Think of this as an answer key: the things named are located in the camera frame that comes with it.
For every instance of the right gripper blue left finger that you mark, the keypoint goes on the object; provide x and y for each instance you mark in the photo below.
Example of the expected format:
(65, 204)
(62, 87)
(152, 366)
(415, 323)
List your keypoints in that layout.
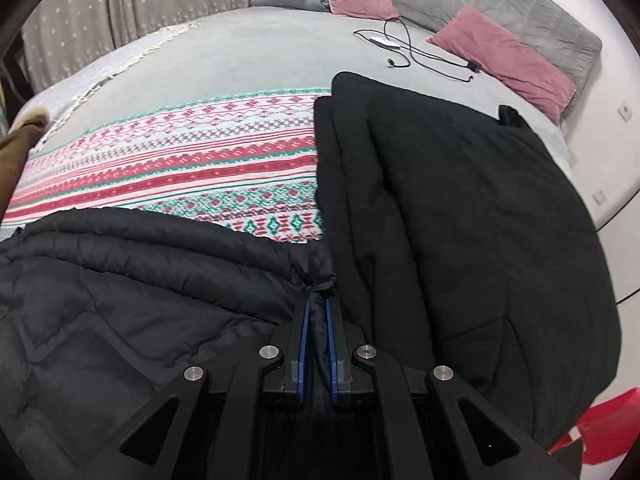
(302, 353)

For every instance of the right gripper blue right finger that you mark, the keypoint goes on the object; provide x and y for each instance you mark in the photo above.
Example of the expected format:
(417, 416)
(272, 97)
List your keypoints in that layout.
(331, 348)

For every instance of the black quilted puffer jacket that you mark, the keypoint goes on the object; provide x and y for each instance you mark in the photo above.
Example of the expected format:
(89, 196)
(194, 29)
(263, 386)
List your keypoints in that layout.
(101, 308)

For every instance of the black folded coat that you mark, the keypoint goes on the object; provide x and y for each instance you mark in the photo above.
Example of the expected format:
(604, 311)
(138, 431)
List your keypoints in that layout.
(457, 240)

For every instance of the patterned red green bedspread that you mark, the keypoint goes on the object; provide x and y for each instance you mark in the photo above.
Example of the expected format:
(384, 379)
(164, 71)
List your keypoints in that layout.
(247, 162)

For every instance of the grey bed sheet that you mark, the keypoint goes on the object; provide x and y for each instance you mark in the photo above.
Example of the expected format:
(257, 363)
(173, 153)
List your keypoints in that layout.
(261, 49)

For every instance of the red plastic chair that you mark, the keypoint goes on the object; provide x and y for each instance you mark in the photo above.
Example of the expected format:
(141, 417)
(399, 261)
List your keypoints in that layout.
(607, 430)

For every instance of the white wardrobe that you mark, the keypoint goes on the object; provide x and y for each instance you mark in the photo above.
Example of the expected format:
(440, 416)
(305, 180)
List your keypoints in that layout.
(620, 239)

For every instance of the pink pillow by headboard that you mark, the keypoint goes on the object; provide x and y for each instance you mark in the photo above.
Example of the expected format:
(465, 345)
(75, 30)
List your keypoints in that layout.
(471, 35)

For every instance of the grey folded blanket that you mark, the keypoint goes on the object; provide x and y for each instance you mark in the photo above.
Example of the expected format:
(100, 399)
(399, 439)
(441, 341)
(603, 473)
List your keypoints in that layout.
(306, 5)

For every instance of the grey padded headboard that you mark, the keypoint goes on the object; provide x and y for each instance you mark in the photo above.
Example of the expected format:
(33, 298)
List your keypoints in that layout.
(542, 24)

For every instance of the light blue fringed blanket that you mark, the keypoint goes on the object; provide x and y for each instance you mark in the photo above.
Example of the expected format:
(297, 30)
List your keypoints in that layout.
(63, 98)

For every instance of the brown fur-trimmed coat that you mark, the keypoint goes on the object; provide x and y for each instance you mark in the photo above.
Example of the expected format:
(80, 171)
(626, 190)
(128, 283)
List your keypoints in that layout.
(24, 134)

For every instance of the grey dotted curtain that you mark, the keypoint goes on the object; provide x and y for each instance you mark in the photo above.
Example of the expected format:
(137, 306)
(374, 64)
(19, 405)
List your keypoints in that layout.
(64, 36)

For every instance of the white wall socket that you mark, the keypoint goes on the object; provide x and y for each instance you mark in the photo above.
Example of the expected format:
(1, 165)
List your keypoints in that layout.
(625, 111)

